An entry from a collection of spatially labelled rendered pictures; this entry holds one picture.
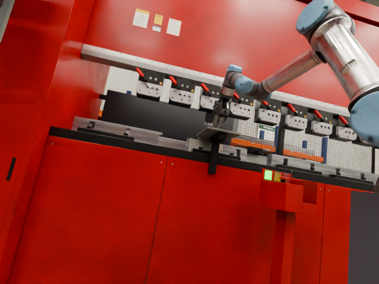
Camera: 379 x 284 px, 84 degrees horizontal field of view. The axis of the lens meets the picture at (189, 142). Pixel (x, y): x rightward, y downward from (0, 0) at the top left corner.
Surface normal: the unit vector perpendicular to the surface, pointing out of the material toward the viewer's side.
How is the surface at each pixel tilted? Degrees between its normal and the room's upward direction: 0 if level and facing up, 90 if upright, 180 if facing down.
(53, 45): 90
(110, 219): 90
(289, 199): 90
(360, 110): 97
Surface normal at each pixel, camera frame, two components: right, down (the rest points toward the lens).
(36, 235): 0.18, -0.13
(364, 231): -0.96, -0.19
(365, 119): -0.85, -0.10
